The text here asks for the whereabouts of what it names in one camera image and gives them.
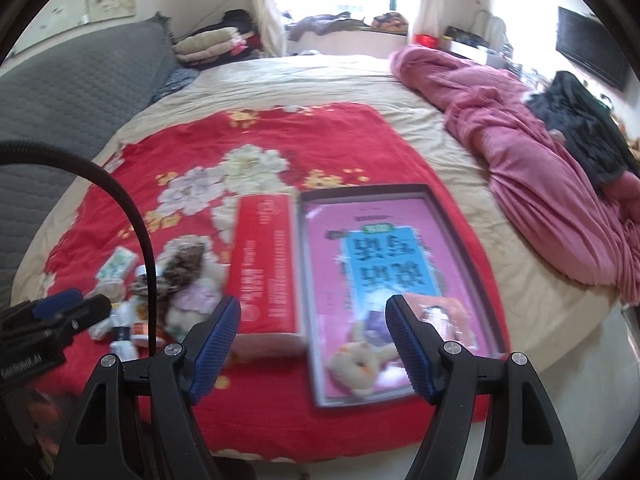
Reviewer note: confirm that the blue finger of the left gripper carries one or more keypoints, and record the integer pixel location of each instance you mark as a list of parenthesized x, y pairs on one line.
[(49, 307)]

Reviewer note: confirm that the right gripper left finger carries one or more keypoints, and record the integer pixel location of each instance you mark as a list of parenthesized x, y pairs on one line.
[(207, 347)]

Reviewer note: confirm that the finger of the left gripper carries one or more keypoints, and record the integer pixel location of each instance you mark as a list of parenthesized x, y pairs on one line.
[(90, 312)]

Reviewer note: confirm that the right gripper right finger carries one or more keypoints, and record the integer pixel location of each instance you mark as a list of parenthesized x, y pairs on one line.
[(417, 344)]

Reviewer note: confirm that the pink item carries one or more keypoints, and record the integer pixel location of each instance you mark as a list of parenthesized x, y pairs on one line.
[(451, 318)]

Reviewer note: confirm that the purple dressed cat plush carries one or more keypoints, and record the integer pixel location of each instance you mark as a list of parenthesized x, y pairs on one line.
[(356, 365)]

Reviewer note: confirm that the pink dressed bear plush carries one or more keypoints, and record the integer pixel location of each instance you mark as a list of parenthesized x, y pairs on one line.
[(196, 302)]

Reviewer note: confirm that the red tissue pack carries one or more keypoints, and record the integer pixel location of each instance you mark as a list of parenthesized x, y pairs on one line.
[(264, 277)]

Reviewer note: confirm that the green tissue packet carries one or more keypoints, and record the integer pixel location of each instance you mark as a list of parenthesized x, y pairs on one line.
[(117, 265)]

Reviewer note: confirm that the orange white bottle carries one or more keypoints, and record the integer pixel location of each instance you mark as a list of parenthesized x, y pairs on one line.
[(130, 319)]

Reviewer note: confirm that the pink book tray box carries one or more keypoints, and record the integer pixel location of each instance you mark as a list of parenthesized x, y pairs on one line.
[(361, 246)]

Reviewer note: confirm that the red floral blanket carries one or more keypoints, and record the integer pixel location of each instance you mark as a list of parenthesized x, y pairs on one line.
[(187, 181)]

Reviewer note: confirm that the pink crumpled quilt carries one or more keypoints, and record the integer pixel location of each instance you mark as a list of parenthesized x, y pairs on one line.
[(591, 237)]

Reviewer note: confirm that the grey quilted headboard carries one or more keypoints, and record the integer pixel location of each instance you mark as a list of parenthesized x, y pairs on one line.
[(75, 95)]

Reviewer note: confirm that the black clothing pile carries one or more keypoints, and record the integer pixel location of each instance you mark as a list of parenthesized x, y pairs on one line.
[(590, 133)]

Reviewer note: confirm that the folded blankets stack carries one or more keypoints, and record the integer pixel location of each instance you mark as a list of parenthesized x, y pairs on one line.
[(235, 38)]

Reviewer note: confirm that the clothes on windowsill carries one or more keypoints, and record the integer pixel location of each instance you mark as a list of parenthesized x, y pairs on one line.
[(324, 24)]

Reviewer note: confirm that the wall painting panels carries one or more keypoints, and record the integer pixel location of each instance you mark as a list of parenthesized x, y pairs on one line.
[(59, 16)]

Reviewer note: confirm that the black wall television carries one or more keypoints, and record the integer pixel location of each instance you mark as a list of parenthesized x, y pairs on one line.
[(588, 44)]

